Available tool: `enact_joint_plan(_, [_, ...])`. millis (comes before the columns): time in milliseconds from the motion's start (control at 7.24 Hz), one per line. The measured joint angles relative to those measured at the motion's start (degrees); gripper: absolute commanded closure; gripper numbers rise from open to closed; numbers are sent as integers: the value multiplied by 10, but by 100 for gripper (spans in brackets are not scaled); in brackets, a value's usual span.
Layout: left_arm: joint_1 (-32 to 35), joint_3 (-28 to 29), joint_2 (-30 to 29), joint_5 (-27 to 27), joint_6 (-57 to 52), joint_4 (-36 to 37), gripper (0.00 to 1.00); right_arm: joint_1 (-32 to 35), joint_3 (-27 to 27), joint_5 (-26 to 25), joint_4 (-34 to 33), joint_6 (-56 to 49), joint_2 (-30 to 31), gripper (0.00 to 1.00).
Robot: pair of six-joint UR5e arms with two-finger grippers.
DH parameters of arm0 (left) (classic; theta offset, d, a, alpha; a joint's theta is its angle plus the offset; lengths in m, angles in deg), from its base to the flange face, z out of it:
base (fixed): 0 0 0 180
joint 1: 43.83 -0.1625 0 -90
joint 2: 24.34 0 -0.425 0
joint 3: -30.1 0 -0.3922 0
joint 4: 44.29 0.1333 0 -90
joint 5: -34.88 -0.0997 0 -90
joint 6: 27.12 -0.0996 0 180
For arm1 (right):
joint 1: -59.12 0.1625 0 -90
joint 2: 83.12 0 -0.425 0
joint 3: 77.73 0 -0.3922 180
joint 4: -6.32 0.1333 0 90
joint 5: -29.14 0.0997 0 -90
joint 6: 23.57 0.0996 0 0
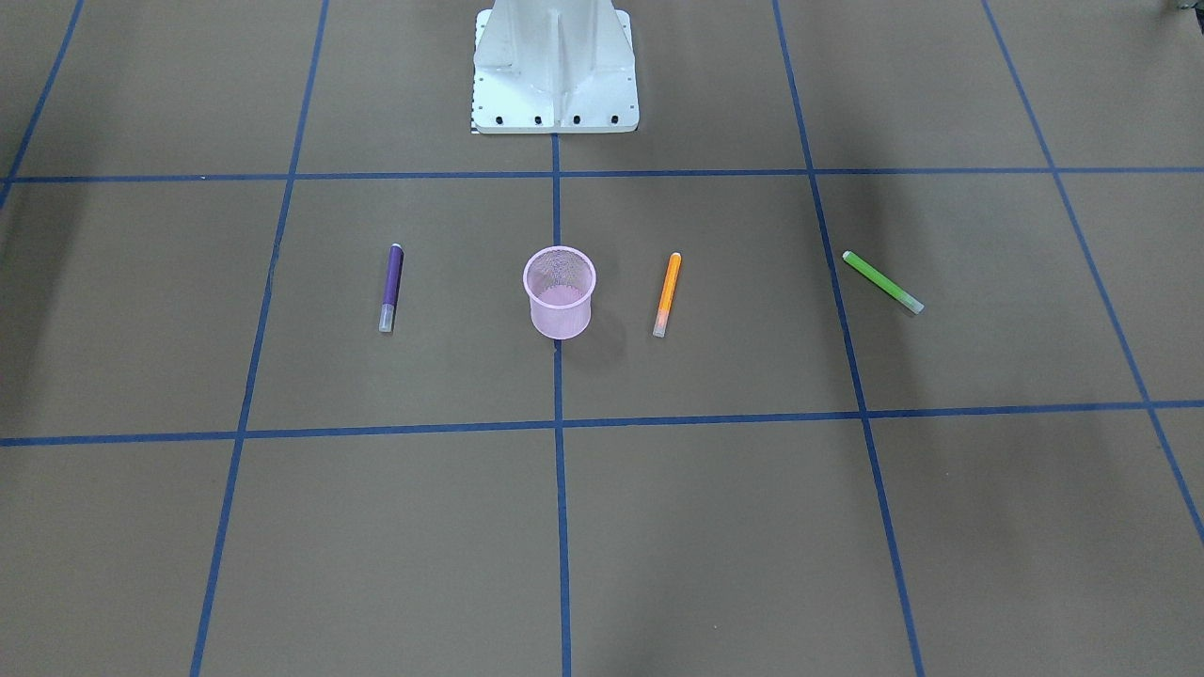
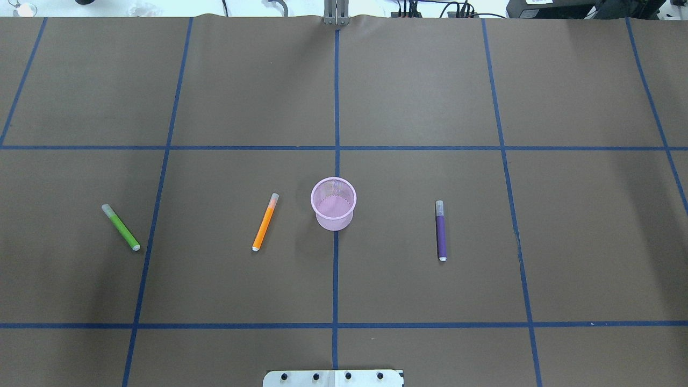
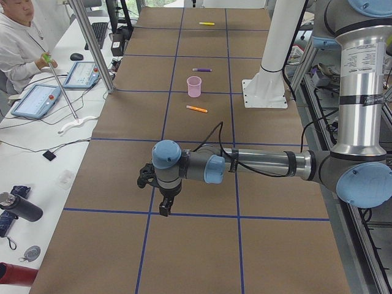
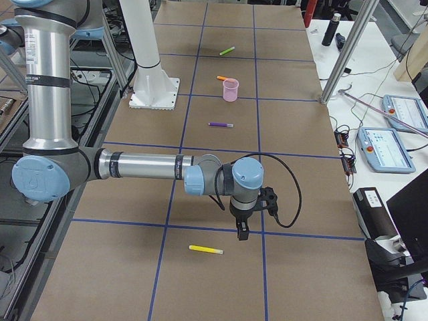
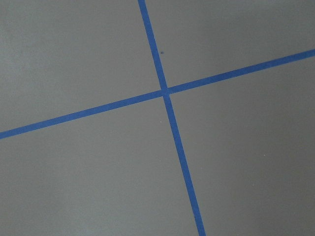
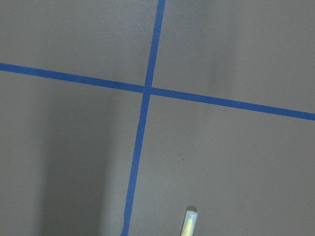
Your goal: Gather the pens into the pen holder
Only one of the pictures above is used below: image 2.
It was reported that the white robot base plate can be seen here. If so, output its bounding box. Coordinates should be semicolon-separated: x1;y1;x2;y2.
262;369;405;386

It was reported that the pink mesh pen holder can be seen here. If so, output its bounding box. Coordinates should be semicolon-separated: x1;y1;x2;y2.
310;177;358;231

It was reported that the purple marker pen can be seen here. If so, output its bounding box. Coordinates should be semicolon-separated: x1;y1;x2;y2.
435;200;448;262

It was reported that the green marker pen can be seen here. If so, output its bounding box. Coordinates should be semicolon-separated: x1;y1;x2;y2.
101;204;141;252

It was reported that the grey aluminium post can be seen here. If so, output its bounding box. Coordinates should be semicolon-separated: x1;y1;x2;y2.
324;0;350;26

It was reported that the orange marker pen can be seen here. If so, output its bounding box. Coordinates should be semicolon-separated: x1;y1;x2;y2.
252;192;280;252

